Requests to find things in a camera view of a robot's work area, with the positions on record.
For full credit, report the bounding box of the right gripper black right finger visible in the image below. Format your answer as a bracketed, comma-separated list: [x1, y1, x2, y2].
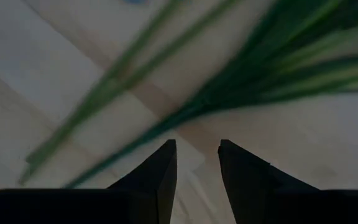
[217, 139, 358, 224]

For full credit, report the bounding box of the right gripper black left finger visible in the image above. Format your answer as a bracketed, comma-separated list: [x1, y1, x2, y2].
[0, 139, 178, 224]

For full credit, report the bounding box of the blue artificial flower bunch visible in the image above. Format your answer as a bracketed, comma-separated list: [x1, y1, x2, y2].
[62, 0, 358, 190]

